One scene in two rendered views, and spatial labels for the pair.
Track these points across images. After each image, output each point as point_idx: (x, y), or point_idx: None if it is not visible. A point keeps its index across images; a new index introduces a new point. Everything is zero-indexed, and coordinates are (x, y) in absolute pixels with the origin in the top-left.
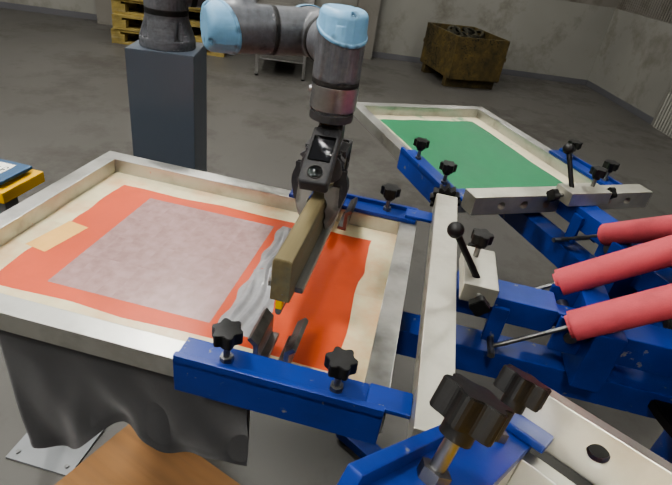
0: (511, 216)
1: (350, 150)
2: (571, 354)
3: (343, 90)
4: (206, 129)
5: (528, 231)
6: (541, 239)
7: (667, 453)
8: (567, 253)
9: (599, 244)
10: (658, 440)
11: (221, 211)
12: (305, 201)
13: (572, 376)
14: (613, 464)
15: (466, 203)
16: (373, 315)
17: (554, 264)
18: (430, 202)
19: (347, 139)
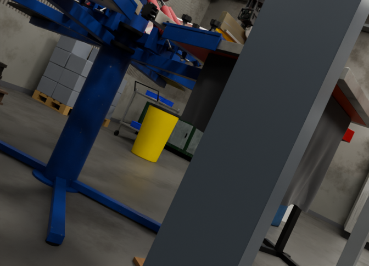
0: (63, 1)
1: (240, 11)
2: (166, 51)
3: None
4: (260, 11)
5: (73, 9)
6: (79, 12)
7: (119, 72)
8: (90, 16)
9: (108, 9)
10: (111, 72)
11: None
12: None
13: (168, 57)
14: None
15: (138, 9)
16: None
17: (83, 24)
18: (152, 15)
19: (243, 7)
